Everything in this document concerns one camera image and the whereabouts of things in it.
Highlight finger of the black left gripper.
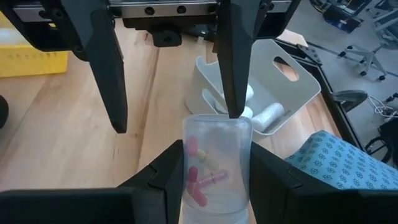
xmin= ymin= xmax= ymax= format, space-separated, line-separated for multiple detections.
xmin=216 ymin=0 xmax=302 ymax=119
xmin=0 ymin=0 xmax=128 ymax=134

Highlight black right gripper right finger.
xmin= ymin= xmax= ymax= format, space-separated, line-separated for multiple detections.
xmin=248 ymin=141 xmax=398 ymax=224

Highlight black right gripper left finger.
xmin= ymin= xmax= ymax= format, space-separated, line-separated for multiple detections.
xmin=0 ymin=139 xmax=185 ymax=224

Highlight teal patterned cloth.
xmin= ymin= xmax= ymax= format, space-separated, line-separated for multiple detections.
xmin=284 ymin=129 xmax=398 ymax=190

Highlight clear plastic pill bottle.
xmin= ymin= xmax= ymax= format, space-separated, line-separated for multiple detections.
xmin=182 ymin=113 xmax=253 ymax=224

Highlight yellow plastic bin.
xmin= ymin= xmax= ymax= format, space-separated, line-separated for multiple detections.
xmin=0 ymin=12 xmax=69 ymax=78

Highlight white gauze roll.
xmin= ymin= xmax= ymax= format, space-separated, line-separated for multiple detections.
xmin=241 ymin=105 xmax=254 ymax=119
xmin=245 ymin=83 xmax=255 ymax=103
xmin=251 ymin=102 xmax=285 ymax=133

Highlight translucent pink capsule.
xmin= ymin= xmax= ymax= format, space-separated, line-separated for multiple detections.
xmin=198 ymin=170 xmax=229 ymax=189

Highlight yellow capsule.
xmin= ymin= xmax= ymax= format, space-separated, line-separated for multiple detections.
xmin=197 ymin=149 xmax=220 ymax=170

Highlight grey star chair base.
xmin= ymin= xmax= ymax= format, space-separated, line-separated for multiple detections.
xmin=338 ymin=43 xmax=389 ymax=82

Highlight grey plastic caddy with handle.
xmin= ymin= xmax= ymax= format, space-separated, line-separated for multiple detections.
xmin=185 ymin=39 xmax=322 ymax=142

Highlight white cable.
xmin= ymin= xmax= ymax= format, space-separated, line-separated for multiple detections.
xmin=368 ymin=95 xmax=398 ymax=123

